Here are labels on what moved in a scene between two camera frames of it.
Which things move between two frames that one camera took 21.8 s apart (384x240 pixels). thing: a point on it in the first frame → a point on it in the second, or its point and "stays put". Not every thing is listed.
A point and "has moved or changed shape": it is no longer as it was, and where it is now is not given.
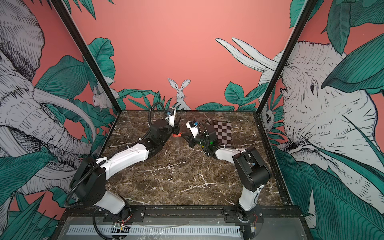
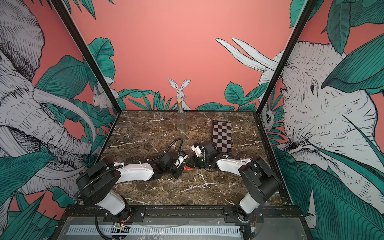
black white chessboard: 223,131 stays put
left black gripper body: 169,131 → 176,172
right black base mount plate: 236,215 stays put
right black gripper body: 201,141 → 202,162
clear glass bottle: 178,142 has moved or changed shape
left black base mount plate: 129,214 stays put
